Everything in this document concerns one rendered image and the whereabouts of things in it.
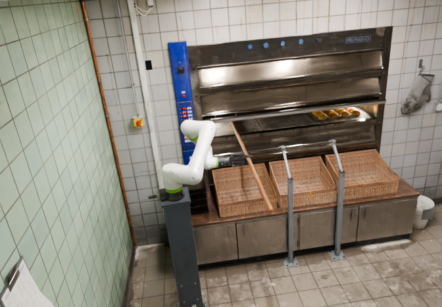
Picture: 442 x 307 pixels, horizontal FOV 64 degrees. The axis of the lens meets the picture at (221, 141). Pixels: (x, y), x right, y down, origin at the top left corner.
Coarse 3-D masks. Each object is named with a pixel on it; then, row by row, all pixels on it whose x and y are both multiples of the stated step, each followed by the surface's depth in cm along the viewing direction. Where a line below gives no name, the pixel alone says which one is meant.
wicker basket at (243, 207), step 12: (228, 168) 368; (240, 168) 369; (264, 168) 366; (216, 180) 368; (228, 180) 369; (240, 180) 371; (252, 180) 372; (264, 180) 374; (216, 192) 341; (228, 192) 371; (240, 192) 372; (252, 192) 370; (228, 204) 330; (240, 204) 332; (252, 204) 334; (264, 204) 336; (276, 204) 337; (228, 216) 335
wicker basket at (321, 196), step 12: (276, 168) 373; (300, 168) 375; (312, 168) 377; (324, 168) 362; (276, 180) 352; (300, 180) 377; (312, 180) 378; (324, 180) 368; (276, 192) 351; (300, 192) 363; (312, 192) 336; (324, 192) 338; (336, 192) 339; (300, 204) 341; (312, 204) 342
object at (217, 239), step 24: (408, 192) 349; (192, 216) 340; (216, 216) 337; (240, 216) 334; (264, 216) 334; (312, 216) 341; (336, 216) 345; (360, 216) 348; (384, 216) 352; (408, 216) 356; (216, 240) 338; (240, 240) 342; (264, 240) 345; (312, 240) 353; (360, 240) 360; (384, 240) 369; (216, 264) 355
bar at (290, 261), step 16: (304, 144) 330; (320, 144) 332; (288, 176) 319; (288, 192) 322; (288, 208) 329; (288, 224) 337; (336, 224) 345; (288, 240) 344; (336, 240) 350; (288, 256) 353; (336, 256) 356
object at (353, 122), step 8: (352, 120) 372; (360, 120) 370; (368, 120) 370; (376, 120) 371; (288, 128) 366; (296, 128) 364; (304, 128) 365; (312, 128) 366; (320, 128) 367; (216, 136) 362; (224, 136) 360; (232, 136) 359; (240, 136) 360; (248, 136) 361; (256, 136) 362
